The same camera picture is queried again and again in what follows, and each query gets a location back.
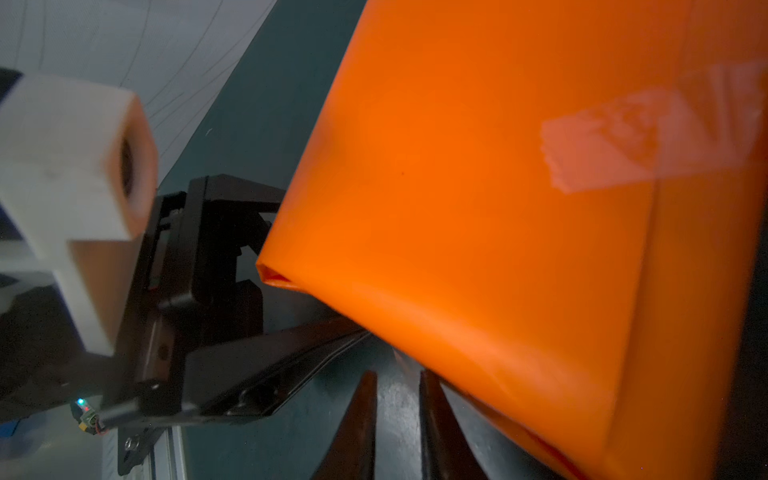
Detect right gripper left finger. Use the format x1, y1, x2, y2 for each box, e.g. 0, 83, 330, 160
312, 371, 377, 480

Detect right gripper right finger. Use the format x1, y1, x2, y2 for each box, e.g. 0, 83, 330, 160
419, 370, 488, 480

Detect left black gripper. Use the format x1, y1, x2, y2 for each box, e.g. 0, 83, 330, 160
107, 175, 368, 423

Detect orange wrapping paper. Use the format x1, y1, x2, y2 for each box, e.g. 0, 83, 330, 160
257, 1, 767, 479

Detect green table mat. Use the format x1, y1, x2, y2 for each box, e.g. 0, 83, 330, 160
157, 0, 565, 480

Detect clear tape piece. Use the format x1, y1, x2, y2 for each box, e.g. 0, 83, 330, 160
540, 59, 767, 193

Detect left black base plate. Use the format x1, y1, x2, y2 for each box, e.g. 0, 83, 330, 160
117, 427, 174, 479

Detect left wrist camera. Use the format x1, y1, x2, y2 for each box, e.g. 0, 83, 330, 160
1, 74, 158, 356

